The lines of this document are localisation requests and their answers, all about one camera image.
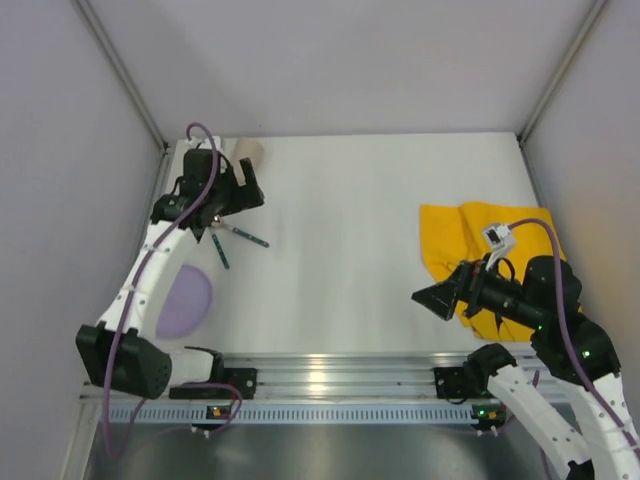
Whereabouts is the green handled metal spoon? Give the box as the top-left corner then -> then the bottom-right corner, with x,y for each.
212,215 -> 270,248

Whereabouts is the green handled metal fork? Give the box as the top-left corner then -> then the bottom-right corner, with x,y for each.
211,229 -> 230,270

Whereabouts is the yellow Pikachu placemat cloth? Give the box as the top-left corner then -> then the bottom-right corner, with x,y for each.
419,202 -> 553,343

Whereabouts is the beige paper cup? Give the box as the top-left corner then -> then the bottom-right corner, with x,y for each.
230,137 -> 264,186

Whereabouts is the purple plastic plate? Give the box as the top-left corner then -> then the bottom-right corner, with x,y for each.
156,265 -> 213,340

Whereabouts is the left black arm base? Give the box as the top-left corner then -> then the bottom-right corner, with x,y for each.
169,367 -> 258,400

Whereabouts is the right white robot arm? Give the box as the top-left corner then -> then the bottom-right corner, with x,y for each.
411,256 -> 639,479

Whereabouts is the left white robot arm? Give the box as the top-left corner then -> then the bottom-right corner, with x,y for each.
75,148 -> 264,399

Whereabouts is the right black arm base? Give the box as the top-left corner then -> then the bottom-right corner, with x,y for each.
433,366 -> 491,405

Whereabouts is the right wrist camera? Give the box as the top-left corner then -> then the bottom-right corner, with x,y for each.
482,223 -> 516,270

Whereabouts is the aluminium mounting rail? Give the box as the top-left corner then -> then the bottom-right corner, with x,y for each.
224,352 -> 466,402

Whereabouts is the perforated cable duct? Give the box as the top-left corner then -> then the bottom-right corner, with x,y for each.
109,402 -> 506,425

